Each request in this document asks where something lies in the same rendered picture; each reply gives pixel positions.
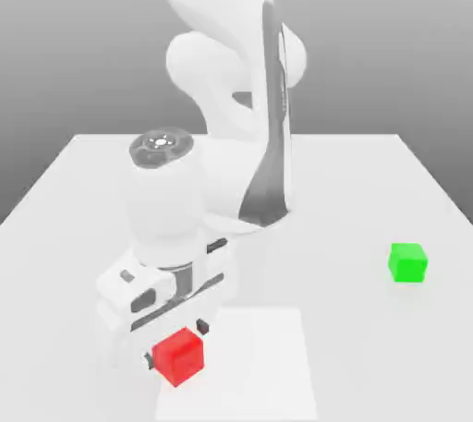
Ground small green cube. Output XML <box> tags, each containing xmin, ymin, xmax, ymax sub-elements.
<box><xmin>387</xmin><ymin>242</ymin><xmax>429</xmax><ymax>283</ymax></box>

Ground small red cube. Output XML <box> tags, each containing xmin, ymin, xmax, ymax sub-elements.
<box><xmin>151</xmin><ymin>326</ymin><xmax>205</xmax><ymax>389</ymax></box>

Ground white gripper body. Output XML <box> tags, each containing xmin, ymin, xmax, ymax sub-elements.
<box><xmin>109</xmin><ymin>252</ymin><xmax>241</xmax><ymax>369</ymax></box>

